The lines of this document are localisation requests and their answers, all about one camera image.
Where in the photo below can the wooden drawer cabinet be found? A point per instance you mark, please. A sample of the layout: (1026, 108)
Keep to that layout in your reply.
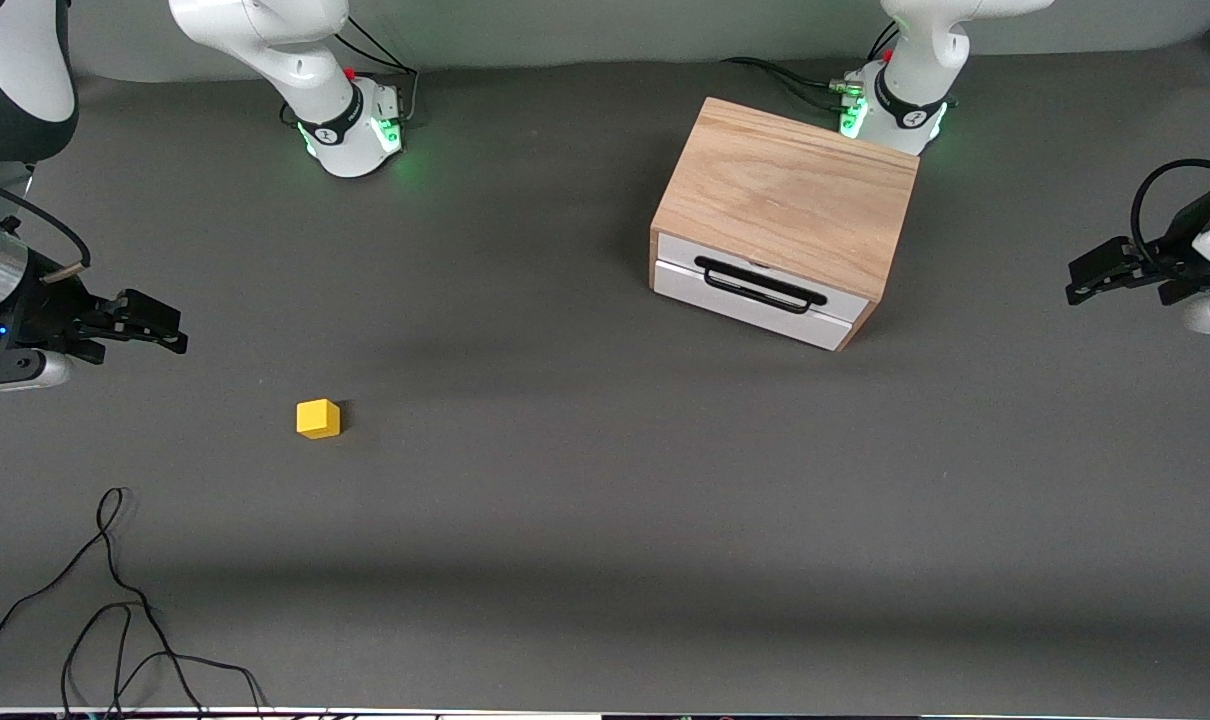
(785, 180)

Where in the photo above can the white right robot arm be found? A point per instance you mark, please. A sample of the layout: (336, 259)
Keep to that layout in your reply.
(295, 50)

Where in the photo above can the white-fronted wooden drawer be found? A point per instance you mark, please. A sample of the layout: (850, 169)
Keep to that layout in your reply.
(835, 325)

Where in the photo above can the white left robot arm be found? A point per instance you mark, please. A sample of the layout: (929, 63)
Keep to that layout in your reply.
(915, 60)

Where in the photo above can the yellow cube block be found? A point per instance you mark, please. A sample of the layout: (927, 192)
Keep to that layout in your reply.
(317, 420)

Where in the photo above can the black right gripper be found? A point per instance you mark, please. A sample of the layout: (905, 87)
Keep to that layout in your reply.
(43, 308)

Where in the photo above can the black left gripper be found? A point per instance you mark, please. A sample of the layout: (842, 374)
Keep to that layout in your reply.
(1171, 262)

